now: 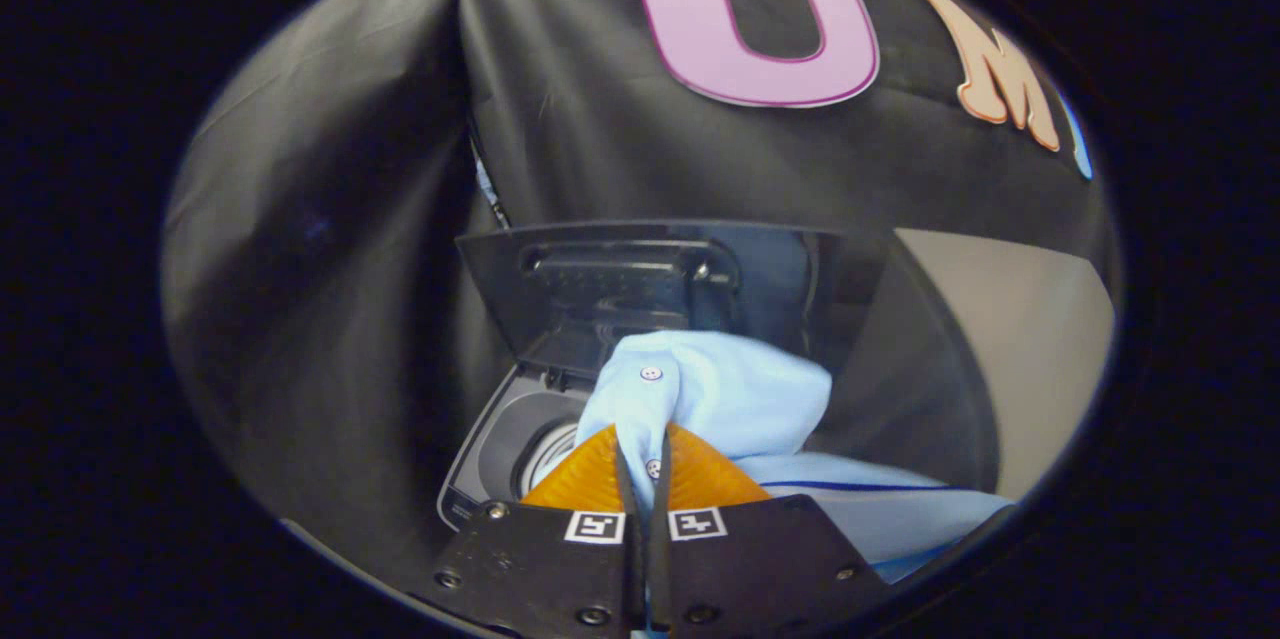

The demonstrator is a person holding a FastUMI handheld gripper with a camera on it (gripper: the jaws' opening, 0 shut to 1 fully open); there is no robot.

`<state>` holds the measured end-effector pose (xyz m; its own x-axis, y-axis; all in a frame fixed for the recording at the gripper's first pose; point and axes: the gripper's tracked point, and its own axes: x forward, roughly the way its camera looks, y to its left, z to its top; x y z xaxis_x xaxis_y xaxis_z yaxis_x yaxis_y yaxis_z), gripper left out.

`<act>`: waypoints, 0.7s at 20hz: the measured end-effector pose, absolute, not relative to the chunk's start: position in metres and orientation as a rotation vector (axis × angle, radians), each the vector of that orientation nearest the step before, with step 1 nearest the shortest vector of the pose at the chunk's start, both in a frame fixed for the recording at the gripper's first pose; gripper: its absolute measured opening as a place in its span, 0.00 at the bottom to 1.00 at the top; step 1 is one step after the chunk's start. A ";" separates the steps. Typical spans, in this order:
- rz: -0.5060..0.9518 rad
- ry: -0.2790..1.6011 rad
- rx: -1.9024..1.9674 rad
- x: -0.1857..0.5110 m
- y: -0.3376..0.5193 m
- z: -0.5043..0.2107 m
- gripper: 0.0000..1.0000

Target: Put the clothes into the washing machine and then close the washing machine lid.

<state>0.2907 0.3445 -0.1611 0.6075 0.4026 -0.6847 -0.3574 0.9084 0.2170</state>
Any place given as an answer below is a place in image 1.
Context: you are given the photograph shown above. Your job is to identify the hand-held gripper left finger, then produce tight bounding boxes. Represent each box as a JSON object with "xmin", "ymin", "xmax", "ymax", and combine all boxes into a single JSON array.
[{"xmin": 425, "ymin": 424, "xmax": 641, "ymax": 636}]

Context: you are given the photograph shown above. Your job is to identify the beige cabinet with dark top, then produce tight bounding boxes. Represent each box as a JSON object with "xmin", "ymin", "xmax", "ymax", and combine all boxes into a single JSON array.
[{"xmin": 800, "ymin": 224, "xmax": 1117, "ymax": 505}]

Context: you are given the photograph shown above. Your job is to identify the black backdrop cloth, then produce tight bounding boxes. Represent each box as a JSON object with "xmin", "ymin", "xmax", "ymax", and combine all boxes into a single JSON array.
[{"xmin": 160, "ymin": 0, "xmax": 1113, "ymax": 590}]

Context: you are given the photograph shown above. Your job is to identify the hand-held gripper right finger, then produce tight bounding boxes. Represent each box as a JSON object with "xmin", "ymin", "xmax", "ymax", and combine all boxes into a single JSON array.
[{"xmin": 650, "ymin": 422, "xmax": 891, "ymax": 636}]

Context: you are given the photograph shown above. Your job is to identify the light blue shirt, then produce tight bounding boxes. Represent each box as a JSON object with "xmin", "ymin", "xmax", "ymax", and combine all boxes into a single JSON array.
[{"xmin": 575, "ymin": 329, "xmax": 1016, "ymax": 585}]

